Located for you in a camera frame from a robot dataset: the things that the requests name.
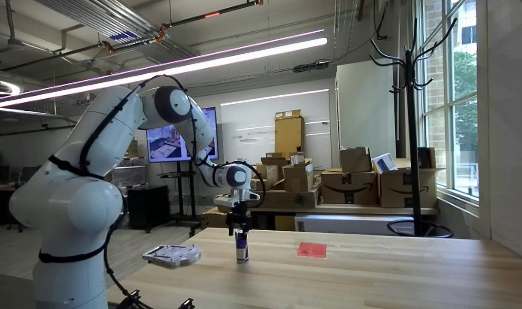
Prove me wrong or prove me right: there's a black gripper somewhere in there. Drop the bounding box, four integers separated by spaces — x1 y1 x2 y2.
227 204 255 238

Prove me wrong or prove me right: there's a silver blue drink can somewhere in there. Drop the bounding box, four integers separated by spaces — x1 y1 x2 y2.
234 228 251 266

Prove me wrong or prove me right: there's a large cardboard box with label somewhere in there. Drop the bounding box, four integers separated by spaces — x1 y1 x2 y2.
200 206 231 230

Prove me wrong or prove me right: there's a long flat cardboard box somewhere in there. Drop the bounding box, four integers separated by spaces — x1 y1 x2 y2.
260 187 320 211

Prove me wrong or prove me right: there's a cardboard box with white label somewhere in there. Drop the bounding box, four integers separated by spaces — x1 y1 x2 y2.
255 163 284 189

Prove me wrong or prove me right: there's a red flat block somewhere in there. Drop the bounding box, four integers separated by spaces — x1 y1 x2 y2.
296 240 330 261

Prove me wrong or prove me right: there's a black rolling TV stand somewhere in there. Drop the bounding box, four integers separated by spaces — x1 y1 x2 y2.
159 159 205 237

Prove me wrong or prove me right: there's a medium cardboard box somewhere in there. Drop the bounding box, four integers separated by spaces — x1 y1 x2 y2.
260 151 289 168

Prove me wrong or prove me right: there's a narrow upright cardboard box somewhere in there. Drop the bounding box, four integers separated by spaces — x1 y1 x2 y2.
282 159 317 194

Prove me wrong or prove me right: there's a black cabinet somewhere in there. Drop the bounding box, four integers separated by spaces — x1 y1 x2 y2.
126 182 174 233

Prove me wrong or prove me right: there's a tall upright cardboard box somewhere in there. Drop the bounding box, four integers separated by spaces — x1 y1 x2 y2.
274 108 306 159

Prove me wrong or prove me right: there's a white radiator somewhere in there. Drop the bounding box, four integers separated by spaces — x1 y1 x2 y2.
294 213 420 237

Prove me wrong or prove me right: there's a large TV screen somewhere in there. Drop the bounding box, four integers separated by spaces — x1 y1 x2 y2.
145 104 221 164

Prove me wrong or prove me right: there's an Amazon smile cardboard box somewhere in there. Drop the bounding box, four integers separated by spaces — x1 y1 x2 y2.
379 166 442 209
318 168 382 207

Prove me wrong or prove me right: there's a plain square cardboard box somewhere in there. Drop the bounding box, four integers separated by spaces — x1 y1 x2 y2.
339 146 375 175

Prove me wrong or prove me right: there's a white blue small package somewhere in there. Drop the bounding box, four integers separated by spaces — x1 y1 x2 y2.
372 151 399 175

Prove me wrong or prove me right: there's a long linear ceiling light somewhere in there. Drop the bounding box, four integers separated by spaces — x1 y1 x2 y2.
0 27 330 111

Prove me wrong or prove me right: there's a black ceiling-mounted bar device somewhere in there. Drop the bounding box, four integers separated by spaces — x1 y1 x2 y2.
291 60 332 75

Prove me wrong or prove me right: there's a black coat rack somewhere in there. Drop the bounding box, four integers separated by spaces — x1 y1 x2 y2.
368 15 459 240

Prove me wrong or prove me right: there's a dark open cardboard box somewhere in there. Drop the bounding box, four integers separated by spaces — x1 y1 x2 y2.
418 146 439 170

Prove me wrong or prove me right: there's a black ceiling pipe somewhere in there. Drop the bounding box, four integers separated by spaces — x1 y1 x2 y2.
0 0 265 74

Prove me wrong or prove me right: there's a large window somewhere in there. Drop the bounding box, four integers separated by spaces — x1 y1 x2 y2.
415 0 483 202

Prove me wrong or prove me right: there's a curved ceiling light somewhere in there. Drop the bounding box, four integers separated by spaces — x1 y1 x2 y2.
0 75 23 99

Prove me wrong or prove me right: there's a wall whiteboard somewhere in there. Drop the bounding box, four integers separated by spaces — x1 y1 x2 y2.
219 87 332 171

